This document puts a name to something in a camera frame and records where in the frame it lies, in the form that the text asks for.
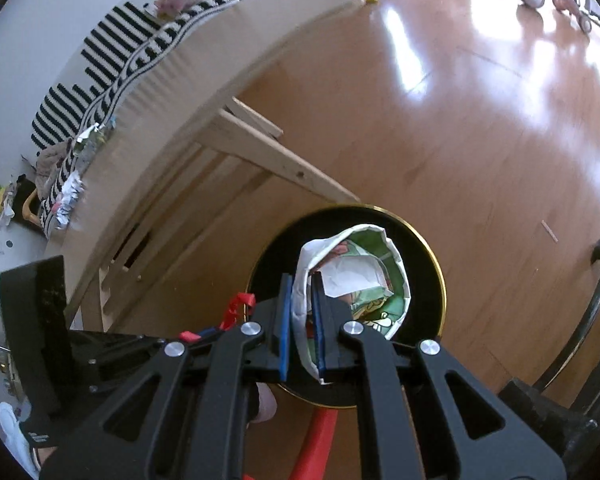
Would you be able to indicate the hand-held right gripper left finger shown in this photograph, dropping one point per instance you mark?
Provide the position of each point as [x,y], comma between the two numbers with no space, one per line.
[284,330]

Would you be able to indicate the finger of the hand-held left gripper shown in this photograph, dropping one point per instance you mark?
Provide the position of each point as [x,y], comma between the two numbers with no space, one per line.
[120,360]

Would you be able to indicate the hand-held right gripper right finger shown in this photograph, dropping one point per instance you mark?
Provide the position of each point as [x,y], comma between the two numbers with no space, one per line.
[320,330]

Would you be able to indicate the red wrapper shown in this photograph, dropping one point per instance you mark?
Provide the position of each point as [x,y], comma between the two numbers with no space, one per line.
[240,301]

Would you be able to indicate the white printed bag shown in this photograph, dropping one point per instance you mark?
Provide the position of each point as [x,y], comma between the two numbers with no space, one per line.
[307,265]

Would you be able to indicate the grey paper wrapper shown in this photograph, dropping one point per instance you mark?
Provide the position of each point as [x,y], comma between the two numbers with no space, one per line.
[70,195]

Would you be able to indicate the black round bin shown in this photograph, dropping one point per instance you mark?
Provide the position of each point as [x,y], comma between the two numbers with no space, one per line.
[420,280]

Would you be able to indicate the white green wrapper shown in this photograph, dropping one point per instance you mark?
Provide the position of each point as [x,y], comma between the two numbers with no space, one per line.
[92,140]

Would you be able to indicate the white cabinet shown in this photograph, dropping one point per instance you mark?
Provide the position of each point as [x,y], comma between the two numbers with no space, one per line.
[25,247]

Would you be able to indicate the white cloth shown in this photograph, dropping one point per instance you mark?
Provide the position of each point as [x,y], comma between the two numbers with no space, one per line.
[15,430]

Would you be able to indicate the beige plush toy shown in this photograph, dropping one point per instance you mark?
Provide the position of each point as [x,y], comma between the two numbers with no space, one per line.
[50,165]

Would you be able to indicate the black white striped blanket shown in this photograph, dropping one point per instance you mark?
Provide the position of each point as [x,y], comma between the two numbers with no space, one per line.
[110,65]

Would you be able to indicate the small wooden stick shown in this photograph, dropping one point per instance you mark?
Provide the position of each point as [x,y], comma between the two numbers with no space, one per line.
[549,231]

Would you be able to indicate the wooden frame sofa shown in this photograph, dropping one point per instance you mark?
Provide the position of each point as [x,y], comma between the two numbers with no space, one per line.
[30,210]

